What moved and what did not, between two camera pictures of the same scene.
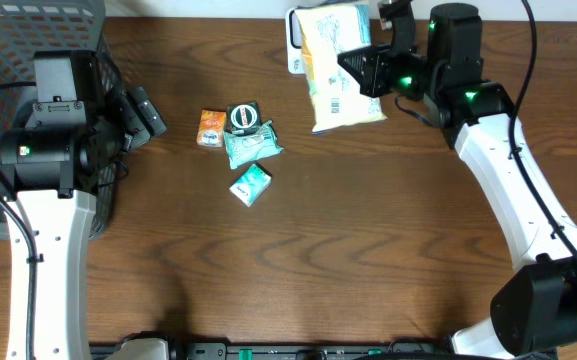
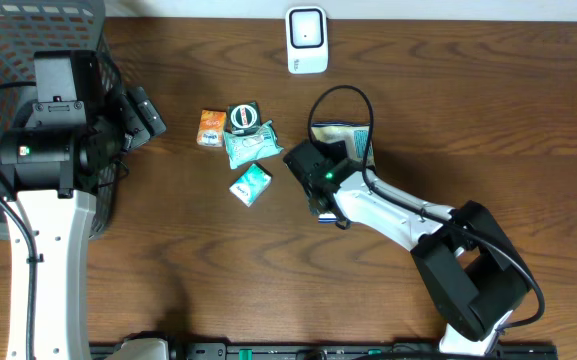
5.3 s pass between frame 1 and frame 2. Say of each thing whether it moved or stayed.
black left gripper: stayed
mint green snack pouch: stayed
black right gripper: moved
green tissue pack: stayed
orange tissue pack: stayed
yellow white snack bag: moved
